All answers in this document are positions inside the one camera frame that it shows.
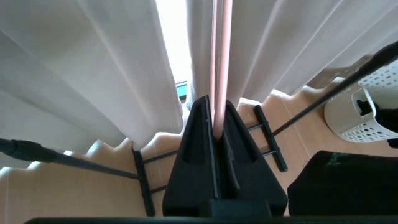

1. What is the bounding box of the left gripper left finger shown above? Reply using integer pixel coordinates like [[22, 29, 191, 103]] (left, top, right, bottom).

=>
[[162, 95, 221, 218]]

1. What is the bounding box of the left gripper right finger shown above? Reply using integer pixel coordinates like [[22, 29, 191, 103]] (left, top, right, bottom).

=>
[[217, 99, 289, 218]]

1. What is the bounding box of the black clothes rack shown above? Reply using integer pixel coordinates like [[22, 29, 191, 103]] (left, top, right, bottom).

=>
[[0, 40, 398, 218]]

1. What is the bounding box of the white laundry basket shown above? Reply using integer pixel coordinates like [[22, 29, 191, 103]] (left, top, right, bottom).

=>
[[323, 60, 398, 144]]

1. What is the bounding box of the window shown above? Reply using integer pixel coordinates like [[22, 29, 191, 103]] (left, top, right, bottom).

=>
[[155, 0, 193, 102]]

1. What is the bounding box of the pink clothes hanger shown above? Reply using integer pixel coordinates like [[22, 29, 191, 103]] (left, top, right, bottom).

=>
[[208, 0, 233, 139]]

